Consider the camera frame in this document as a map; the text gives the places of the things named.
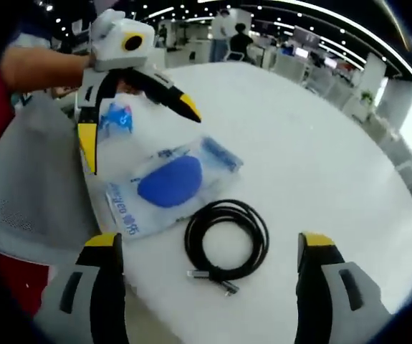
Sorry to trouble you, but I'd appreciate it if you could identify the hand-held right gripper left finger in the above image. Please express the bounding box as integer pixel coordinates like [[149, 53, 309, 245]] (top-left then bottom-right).
[[40, 231, 126, 344]]

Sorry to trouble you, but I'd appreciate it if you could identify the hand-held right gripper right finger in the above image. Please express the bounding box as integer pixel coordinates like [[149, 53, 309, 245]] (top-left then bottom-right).
[[294, 231, 393, 344]]

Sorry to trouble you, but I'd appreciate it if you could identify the blue tissue packet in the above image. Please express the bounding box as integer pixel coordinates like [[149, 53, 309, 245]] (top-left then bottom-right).
[[96, 102, 135, 143]]

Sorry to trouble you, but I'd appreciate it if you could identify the black cable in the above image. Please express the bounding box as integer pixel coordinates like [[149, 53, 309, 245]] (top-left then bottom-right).
[[185, 199, 270, 298]]

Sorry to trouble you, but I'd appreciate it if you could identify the clear bag with blue pouch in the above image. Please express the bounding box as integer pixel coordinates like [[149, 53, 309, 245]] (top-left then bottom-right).
[[105, 135, 244, 244]]

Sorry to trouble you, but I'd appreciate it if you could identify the person's red shirt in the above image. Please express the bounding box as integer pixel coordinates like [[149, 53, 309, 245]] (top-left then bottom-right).
[[0, 67, 51, 318]]

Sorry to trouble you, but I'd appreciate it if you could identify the grey mesh office chair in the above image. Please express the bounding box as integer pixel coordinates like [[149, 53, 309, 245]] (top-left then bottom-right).
[[0, 92, 102, 262]]

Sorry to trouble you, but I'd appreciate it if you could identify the white table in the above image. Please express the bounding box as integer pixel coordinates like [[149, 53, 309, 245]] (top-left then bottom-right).
[[80, 61, 412, 344]]

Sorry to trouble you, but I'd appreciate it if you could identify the curved ceiling light strip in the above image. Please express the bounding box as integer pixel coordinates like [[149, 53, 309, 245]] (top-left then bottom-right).
[[291, 0, 412, 78]]

